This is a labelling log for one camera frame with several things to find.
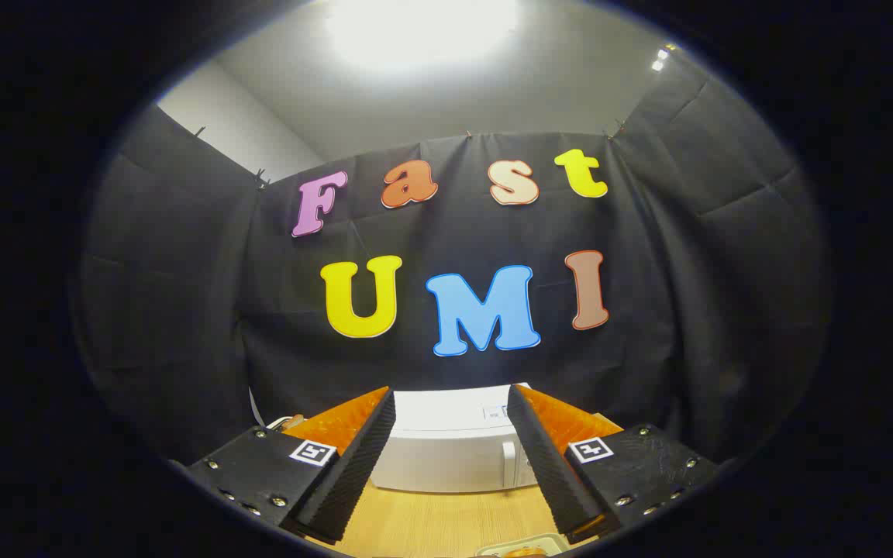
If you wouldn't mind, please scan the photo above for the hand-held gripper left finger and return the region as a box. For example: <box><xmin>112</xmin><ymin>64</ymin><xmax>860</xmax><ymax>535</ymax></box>
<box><xmin>183</xmin><ymin>386</ymin><xmax>397</xmax><ymax>543</ymax></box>

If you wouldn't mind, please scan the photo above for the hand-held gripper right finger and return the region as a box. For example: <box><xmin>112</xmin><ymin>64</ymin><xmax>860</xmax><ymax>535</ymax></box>
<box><xmin>507</xmin><ymin>384</ymin><xmax>722</xmax><ymax>545</ymax></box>

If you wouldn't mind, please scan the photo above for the white microwave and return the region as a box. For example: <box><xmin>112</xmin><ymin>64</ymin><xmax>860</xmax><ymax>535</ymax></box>
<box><xmin>369</xmin><ymin>384</ymin><xmax>540</xmax><ymax>493</ymax></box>

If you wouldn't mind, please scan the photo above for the white rectangular tray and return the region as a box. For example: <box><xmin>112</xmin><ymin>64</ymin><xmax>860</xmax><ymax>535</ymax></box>
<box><xmin>476</xmin><ymin>535</ymin><xmax>573</xmax><ymax>558</ymax></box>

